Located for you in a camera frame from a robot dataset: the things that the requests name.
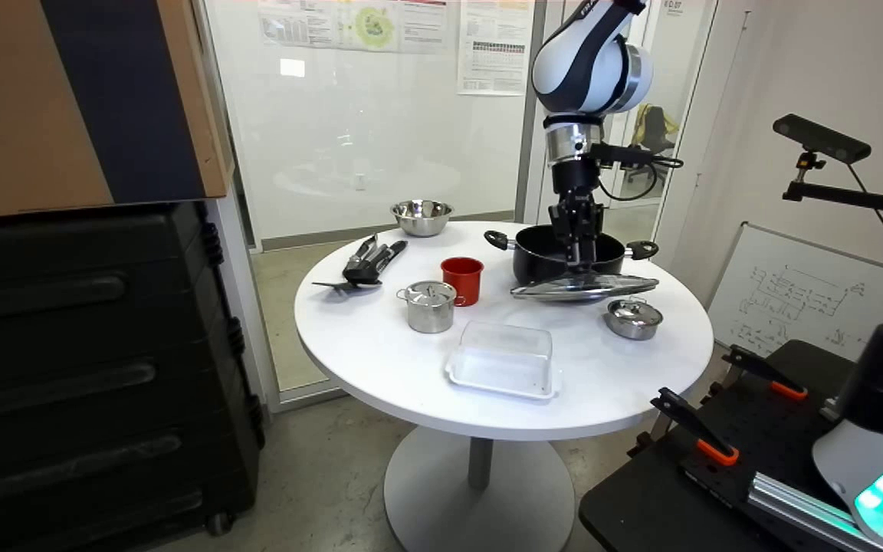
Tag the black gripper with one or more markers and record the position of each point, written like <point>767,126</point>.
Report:
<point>575,184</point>

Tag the glass lid with black knob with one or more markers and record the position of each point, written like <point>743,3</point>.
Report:
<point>583,288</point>

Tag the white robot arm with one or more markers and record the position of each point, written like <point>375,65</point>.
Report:
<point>583,62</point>

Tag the black cooking pot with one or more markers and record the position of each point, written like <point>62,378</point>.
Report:
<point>539,257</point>

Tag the open small steel pot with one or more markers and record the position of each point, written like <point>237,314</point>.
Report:
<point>429,311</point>

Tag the small steel bowl right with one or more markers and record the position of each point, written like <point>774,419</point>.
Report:
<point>634,320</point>

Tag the red cup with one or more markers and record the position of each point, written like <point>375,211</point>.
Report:
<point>463,282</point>

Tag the clear plastic container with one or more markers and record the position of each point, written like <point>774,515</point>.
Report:
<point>501,364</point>

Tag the black kitchen tongs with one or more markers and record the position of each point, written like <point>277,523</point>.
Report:
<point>369,263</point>

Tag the white paper poster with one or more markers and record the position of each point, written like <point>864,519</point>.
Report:
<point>494,47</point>

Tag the whiteboard with drawings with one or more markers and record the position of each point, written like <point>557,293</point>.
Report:
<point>798,297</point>

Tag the black slotted spatula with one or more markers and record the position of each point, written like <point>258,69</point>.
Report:
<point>344,287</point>

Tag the black perforated mounting table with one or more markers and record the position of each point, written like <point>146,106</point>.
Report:
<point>658,500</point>

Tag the poster with green circle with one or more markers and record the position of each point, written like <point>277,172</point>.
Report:
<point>359,24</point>

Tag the small white sticker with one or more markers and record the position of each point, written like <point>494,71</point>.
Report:
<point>291,69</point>

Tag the black storage cabinet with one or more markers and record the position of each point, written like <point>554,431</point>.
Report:
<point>85,378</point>

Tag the cardboard panel with dark stripe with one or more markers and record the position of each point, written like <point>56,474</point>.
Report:
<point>13,101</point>

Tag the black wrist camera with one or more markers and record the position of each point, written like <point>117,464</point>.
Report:
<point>630,158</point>

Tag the black stereo camera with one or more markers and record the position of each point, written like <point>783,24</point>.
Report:
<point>819,135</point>

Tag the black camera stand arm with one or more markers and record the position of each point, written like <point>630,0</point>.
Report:
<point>851,194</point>

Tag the white table pedestal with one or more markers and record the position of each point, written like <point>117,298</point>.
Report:
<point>475,500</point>

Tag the aluminium rail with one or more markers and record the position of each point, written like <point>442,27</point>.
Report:
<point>798,508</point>

